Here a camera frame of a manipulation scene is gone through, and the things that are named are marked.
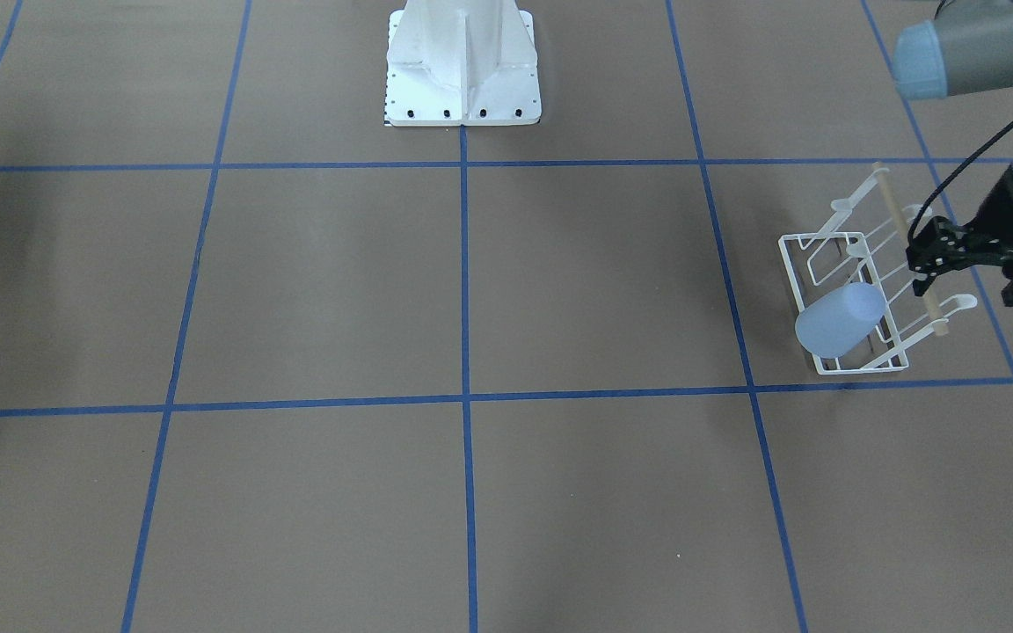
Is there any light blue plastic cup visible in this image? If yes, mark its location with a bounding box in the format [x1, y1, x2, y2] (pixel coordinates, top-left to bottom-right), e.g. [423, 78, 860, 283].
[795, 283, 887, 358]

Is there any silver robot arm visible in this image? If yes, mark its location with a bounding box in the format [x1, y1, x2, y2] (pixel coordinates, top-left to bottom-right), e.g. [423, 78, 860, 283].
[892, 1, 1013, 306]

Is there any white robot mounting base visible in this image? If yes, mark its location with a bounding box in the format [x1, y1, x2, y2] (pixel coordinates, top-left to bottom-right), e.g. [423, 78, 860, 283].
[383, 1, 543, 127]

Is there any white wire cup holder rack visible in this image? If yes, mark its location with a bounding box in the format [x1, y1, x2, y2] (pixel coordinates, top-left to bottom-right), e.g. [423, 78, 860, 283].
[776, 162, 978, 376]

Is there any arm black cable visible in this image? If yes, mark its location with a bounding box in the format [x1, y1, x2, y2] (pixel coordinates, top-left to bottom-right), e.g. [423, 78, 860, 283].
[907, 75, 1013, 247]

